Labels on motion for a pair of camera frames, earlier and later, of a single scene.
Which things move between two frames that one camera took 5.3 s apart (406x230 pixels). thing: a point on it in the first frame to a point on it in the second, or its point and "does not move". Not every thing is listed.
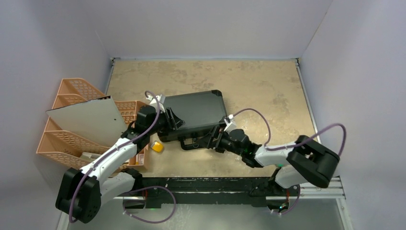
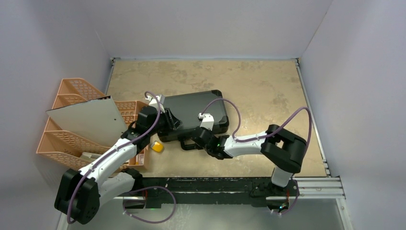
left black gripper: [167, 117] does not move
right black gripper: [212, 134] to [210, 132]
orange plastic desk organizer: [128, 109] does not move
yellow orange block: [157, 147] does not move
